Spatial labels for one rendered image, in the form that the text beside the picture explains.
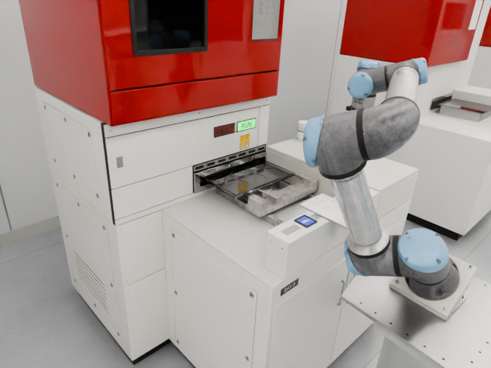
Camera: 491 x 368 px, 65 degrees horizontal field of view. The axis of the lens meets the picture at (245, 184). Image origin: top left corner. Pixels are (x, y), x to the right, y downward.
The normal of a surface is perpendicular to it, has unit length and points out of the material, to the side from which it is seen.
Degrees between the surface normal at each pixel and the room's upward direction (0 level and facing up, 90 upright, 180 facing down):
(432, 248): 38
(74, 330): 0
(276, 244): 90
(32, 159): 90
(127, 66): 90
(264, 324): 90
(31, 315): 0
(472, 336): 0
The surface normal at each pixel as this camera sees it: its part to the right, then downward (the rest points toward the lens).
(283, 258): -0.73, 0.27
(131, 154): 0.69, 0.35
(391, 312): 0.04, -0.90
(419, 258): -0.35, -0.52
